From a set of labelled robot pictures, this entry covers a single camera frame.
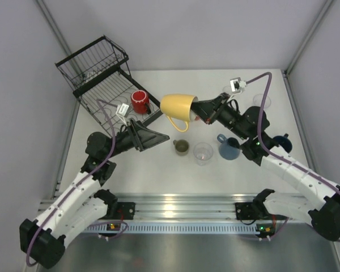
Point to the red mug black handle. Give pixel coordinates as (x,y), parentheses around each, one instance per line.
(140,102)

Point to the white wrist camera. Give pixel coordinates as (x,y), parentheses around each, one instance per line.
(237,86)
(122,112)

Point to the slotted cable duct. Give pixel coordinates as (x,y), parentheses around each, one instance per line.
(179,228)

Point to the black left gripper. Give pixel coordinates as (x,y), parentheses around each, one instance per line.
(135,136)

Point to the clear glass at back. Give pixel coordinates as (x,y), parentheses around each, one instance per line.
(227,89)

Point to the blue ceramic jug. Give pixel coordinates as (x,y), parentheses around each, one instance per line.
(229,148)

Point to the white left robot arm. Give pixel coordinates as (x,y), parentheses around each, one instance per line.
(45,239)

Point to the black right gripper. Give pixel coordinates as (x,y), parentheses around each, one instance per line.
(215,108)

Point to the aluminium mounting rail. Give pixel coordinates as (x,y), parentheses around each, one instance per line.
(156,207)

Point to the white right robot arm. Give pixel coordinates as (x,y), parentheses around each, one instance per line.
(320,207)

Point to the black wire dish rack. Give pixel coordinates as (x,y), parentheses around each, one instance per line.
(100,71)

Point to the clear glass near centre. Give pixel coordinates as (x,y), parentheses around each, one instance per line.
(203,153)

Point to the dark blue mug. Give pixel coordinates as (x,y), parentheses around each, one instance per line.
(284,142)

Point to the clear glass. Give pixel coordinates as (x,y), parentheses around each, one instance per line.
(203,153)
(258,98)
(227,89)

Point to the olive green small cup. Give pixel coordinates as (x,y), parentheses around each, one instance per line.
(181,147)

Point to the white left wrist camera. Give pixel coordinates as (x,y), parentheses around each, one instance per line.
(122,112)

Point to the clear glass far right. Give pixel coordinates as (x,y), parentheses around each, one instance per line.
(258,98)

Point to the yellow mug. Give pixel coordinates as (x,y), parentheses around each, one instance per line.
(178,106)

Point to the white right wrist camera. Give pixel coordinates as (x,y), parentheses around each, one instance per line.
(237,86)

